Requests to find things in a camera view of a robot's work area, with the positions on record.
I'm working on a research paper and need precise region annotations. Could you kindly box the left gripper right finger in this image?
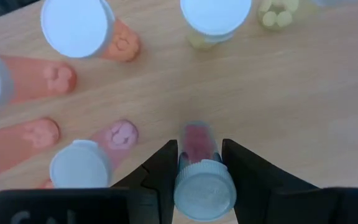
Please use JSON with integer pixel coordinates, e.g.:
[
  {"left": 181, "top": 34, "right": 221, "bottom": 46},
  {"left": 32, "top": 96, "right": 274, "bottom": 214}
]
[{"left": 221, "top": 138, "right": 358, "bottom": 224}]

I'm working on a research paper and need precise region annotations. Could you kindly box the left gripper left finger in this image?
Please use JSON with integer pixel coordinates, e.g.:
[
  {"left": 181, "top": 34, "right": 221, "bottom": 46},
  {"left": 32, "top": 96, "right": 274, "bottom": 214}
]
[{"left": 0, "top": 139, "right": 179, "bottom": 224}]

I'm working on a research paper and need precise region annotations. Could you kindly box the blue bottle with red pills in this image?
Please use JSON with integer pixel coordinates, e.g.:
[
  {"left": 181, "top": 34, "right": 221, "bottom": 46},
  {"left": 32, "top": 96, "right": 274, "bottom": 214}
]
[{"left": 173, "top": 121, "right": 237, "bottom": 222}]

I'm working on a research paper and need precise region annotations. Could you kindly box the wooden shelf with black frame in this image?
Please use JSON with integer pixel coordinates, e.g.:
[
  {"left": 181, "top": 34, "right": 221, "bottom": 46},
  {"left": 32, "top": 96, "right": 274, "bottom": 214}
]
[{"left": 0, "top": 0, "right": 358, "bottom": 224}]

